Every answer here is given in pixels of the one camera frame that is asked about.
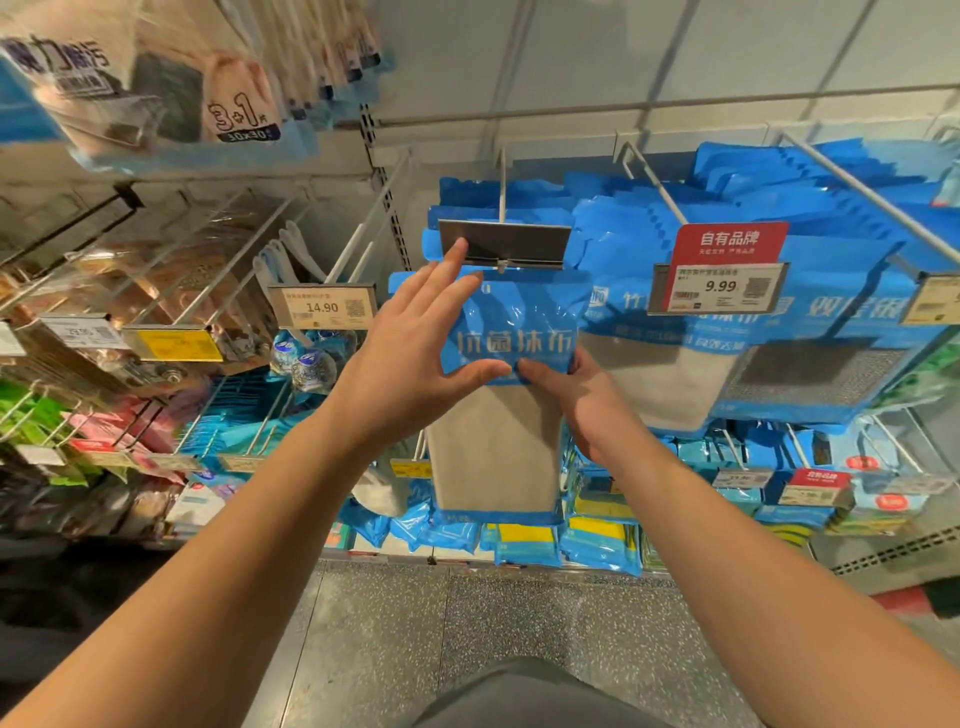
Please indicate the person's left hand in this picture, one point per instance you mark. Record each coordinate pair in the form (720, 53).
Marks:
(405, 375)

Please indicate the person's right hand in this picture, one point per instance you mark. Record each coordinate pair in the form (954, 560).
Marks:
(593, 405)

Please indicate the blue grey cloth packets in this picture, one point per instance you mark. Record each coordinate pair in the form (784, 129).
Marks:
(495, 450)

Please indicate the blue antibacterial cloth packets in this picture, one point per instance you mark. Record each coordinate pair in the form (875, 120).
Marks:
(525, 203)

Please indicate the blue steel-cloth packets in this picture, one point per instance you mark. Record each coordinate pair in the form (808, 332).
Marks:
(818, 375)

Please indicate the person's right forearm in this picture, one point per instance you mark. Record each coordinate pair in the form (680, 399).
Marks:
(780, 600)

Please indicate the person's grey trousers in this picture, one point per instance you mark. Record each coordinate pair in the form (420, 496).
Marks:
(540, 702)

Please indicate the yellowish price tag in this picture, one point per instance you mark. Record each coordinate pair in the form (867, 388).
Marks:
(933, 300)
(503, 243)
(327, 308)

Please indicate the yellow green sponge packets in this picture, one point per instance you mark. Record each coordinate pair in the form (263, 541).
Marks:
(525, 537)

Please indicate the metal peg hook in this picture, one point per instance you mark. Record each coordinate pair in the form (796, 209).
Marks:
(504, 188)
(368, 225)
(656, 183)
(863, 192)

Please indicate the blue glove packets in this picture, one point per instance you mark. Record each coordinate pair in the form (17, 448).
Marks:
(435, 528)

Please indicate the teal cloth packets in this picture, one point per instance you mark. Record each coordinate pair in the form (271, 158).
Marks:
(240, 405)

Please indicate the red white price tag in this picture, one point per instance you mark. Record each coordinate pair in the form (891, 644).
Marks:
(720, 282)

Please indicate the bright yellow price tag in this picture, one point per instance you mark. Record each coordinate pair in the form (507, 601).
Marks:
(176, 344)

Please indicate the hanging brownish packets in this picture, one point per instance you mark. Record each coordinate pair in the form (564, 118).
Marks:
(180, 278)

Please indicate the striped sponge packets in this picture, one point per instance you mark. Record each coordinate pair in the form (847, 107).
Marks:
(840, 510)

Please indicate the pink goods pile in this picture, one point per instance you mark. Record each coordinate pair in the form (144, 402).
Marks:
(135, 428)

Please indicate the pale white price tag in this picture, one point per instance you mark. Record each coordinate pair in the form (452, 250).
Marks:
(83, 332)
(8, 339)

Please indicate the hanging green packets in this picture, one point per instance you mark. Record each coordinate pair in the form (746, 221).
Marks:
(30, 413)

